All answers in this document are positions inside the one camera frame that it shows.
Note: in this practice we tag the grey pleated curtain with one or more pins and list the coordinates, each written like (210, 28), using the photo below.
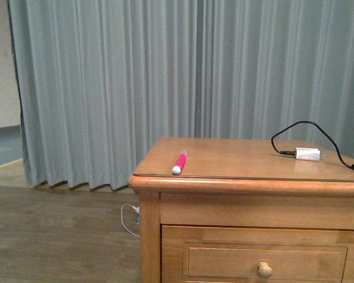
(100, 81)

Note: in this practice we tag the wooden top drawer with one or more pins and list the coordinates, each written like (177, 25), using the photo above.
(208, 254)

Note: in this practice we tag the wooden nightstand cabinet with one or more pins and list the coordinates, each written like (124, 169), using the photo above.
(232, 183)

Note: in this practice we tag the pink marker with white cap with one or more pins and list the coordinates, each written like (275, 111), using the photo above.
(180, 162)

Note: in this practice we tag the white power adapter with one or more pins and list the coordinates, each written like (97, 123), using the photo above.
(308, 154)

